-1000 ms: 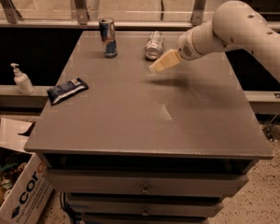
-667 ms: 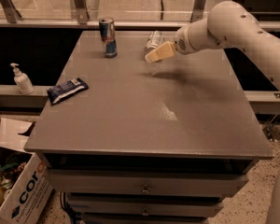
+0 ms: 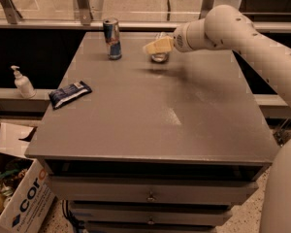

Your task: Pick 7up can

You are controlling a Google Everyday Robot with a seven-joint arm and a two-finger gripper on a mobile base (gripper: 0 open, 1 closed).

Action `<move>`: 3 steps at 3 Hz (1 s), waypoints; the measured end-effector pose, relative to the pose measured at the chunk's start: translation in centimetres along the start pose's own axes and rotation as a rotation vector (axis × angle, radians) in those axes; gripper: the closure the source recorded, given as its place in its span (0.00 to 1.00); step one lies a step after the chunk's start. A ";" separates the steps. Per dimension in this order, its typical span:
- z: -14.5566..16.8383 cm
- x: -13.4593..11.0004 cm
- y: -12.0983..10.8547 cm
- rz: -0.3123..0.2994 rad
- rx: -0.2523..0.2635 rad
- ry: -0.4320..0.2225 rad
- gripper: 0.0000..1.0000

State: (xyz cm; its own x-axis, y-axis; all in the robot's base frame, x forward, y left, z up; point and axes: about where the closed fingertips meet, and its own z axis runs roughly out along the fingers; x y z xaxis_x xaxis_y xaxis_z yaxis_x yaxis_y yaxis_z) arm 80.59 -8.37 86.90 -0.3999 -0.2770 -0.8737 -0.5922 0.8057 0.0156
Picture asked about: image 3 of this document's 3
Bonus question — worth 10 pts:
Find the silver 7up can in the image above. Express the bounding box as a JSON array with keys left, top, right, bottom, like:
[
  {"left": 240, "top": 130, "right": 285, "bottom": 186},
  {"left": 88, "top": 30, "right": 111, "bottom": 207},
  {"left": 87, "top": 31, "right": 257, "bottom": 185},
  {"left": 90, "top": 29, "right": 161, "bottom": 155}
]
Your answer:
[{"left": 151, "top": 32, "right": 169, "bottom": 63}]

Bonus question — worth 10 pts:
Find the white cardboard box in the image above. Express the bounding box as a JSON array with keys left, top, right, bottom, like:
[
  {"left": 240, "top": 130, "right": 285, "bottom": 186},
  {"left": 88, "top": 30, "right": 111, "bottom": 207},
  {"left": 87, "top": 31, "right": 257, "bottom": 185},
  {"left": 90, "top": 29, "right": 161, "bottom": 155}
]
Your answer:
[{"left": 0, "top": 123, "right": 54, "bottom": 233}]

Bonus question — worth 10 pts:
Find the dark blue snack packet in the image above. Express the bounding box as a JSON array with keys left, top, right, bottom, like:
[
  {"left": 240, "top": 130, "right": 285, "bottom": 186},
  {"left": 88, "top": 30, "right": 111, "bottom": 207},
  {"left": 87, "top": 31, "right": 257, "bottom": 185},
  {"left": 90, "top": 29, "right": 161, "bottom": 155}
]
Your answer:
[{"left": 48, "top": 81, "right": 92, "bottom": 110}]

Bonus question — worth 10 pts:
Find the metal glass railing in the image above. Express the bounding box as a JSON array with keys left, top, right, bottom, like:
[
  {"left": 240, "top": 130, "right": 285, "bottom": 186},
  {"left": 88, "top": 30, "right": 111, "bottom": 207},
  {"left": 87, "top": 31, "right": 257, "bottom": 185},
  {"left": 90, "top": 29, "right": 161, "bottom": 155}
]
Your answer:
[{"left": 0, "top": 0, "right": 291, "bottom": 32}]

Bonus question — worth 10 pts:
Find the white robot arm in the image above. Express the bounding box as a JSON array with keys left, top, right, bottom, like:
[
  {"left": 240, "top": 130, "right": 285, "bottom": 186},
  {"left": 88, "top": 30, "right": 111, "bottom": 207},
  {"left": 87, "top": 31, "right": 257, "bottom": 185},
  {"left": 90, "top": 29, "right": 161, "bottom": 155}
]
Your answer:
[{"left": 144, "top": 5, "right": 291, "bottom": 233}]

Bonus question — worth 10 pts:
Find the blue silver Red Bull can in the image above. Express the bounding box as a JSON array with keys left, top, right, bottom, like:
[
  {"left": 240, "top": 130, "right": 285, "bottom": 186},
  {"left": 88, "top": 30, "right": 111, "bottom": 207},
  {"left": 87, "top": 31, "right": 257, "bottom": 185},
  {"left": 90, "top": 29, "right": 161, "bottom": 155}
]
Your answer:
[{"left": 103, "top": 17, "right": 122, "bottom": 60}]

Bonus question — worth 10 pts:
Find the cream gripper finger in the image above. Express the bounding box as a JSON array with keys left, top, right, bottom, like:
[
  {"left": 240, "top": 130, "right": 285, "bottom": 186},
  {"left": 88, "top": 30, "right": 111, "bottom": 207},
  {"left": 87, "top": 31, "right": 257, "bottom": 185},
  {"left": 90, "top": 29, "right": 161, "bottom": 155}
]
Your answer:
[{"left": 143, "top": 36, "right": 174, "bottom": 54}]

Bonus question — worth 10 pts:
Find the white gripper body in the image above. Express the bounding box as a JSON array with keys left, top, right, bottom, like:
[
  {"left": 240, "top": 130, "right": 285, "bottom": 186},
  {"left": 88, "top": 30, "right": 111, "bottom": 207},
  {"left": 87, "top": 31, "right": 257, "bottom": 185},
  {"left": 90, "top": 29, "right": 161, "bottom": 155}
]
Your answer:
[{"left": 173, "top": 23, "right": 192, "bottom": 52}]

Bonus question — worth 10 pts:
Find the grey drawer cabinet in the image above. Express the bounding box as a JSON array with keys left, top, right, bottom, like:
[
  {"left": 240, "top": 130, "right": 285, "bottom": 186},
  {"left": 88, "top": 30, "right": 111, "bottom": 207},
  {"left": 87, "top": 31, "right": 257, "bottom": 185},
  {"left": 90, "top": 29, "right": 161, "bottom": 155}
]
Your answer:
[{"left": 26, "top": 32, "right": 278, "bottom": 233}]

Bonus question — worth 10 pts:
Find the white pump dispenser bottle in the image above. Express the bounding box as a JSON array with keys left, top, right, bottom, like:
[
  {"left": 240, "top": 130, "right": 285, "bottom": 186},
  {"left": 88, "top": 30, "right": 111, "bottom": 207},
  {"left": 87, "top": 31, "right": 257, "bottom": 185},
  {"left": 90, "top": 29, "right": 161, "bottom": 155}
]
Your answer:
[{"left": 11, "top": 65, "right": 36, "bottom": 98}]

